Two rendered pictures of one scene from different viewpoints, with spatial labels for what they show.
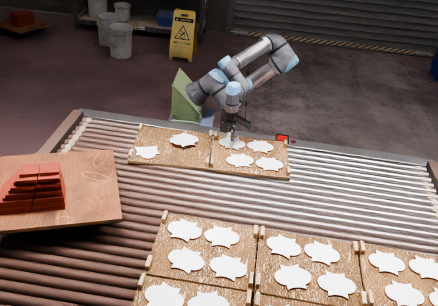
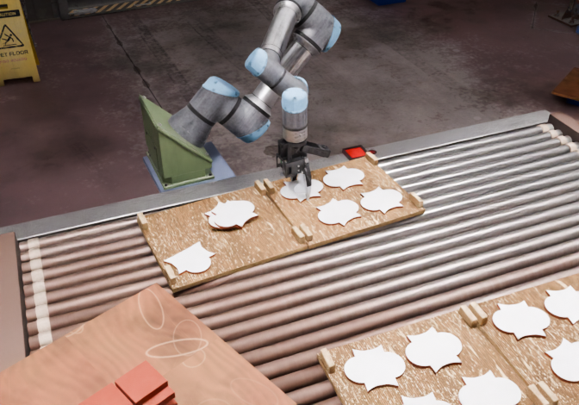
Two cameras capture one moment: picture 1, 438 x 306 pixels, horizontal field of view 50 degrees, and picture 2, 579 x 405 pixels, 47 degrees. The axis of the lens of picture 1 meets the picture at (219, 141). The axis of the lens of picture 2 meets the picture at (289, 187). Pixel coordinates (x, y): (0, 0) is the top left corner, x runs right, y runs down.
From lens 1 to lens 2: 97 cm
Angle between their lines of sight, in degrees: 22
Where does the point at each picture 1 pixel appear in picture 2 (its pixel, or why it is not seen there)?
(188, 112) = (192, 164)
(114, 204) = (258, 383)
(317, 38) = not seen: outside the picture
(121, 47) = not seen: outside the picture
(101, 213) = not seen: outside the picture
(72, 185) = not seen: hidden behind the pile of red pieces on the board
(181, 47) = (14, 61)
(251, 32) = (101, 7)
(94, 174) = (172, 345)
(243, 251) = (481, 357)
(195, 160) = (276, 240)
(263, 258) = (513, 352)
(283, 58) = (320, 27)
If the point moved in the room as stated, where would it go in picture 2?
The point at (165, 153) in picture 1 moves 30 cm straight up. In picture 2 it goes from (221, 249) to (214, 161)
